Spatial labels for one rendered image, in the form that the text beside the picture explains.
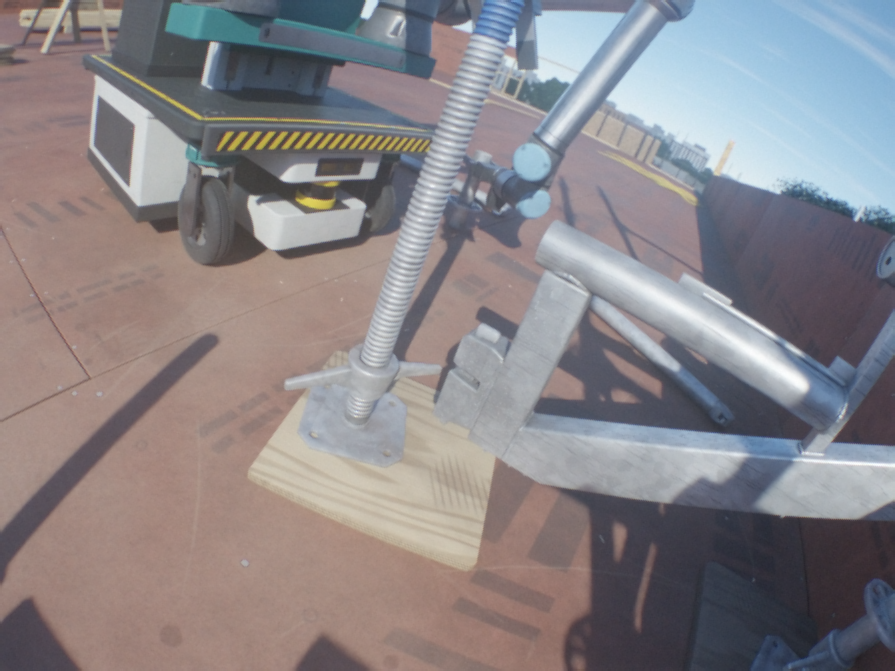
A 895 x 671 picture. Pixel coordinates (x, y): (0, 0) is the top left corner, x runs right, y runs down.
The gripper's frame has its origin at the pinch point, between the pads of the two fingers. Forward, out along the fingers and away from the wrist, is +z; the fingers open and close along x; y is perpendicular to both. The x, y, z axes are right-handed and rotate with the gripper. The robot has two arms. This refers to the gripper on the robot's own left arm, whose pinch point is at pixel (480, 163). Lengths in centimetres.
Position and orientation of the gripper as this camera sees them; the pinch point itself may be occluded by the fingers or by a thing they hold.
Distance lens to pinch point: 155.2
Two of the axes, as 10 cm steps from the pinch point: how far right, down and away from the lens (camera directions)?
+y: 3.4, -7.9, -5.1
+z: -4.0, -6.1, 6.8
